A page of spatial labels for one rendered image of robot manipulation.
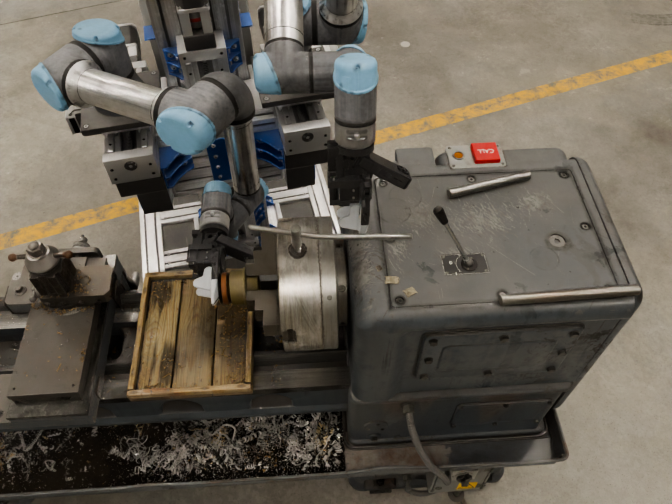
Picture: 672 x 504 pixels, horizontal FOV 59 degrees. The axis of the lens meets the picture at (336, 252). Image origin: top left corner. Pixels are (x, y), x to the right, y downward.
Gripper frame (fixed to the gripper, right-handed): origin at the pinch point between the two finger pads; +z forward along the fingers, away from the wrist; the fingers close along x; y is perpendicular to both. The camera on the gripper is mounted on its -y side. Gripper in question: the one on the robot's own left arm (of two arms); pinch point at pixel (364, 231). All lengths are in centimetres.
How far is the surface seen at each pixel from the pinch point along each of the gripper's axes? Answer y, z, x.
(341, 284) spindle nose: 4.6, 15.0, -1.9
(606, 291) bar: -46.7, 7.5, 13.3
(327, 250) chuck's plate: 7.4, 6.9, -3.6
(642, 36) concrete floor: -207, 45, -278
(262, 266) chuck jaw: 22.3, 15.7, -10.6
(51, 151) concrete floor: 147, 75, -200
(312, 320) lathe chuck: 11.3, 18.9, 5.2
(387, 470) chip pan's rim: -8, 80, 2
